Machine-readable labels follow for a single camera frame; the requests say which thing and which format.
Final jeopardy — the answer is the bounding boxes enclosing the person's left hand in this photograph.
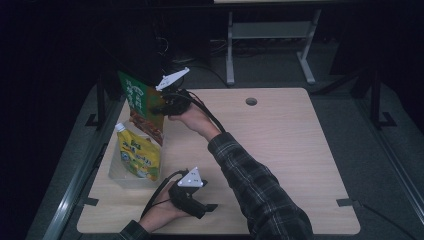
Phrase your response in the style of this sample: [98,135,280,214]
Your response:
[138,181,191,233]

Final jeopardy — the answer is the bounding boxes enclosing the clear plastic bin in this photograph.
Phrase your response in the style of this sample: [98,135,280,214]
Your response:
[108,131,165,190]

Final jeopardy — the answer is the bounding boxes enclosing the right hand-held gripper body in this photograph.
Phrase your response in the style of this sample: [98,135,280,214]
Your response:
[155,67,193,116]

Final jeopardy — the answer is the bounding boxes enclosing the thin black floor cable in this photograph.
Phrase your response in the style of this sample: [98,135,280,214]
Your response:
[361,203,419,240]

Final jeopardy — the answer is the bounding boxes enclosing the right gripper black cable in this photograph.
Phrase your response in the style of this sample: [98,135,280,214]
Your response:
[162,89,227,134]

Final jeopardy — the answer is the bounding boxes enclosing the yellow green spout pouch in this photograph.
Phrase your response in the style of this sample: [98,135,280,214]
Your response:
[114,122,162,182]

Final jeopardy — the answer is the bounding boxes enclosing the black floor cables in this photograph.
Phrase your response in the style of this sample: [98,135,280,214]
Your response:
[154,35,232,90]

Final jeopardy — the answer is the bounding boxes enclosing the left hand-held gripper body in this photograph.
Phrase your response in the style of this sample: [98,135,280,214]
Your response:
[168,167,210,220]

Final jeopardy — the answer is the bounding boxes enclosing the black table edge clip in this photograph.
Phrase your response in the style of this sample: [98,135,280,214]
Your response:
[335,198,363,208]
[78,197,100,207]

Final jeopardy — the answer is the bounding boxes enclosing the white metal table frame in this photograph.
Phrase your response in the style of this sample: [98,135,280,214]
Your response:
[213,0,323,87]

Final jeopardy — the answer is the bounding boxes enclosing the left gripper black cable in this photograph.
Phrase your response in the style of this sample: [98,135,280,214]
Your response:
[140,169,190,218]

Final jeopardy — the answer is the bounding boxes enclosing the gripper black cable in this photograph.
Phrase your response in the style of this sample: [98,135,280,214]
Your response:
[162,89,227,134]
[140,169,190,218]

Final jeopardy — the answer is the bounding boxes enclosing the black metal stand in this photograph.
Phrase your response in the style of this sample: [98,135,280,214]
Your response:
[84,74,108,131]
[369,66,398,131]

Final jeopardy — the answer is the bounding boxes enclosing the person's right hand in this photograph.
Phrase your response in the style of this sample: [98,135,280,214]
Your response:
[168,103,221,142]

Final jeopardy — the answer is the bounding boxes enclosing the green and red snack packet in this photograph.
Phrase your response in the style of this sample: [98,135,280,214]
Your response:
[118,70,166,147]

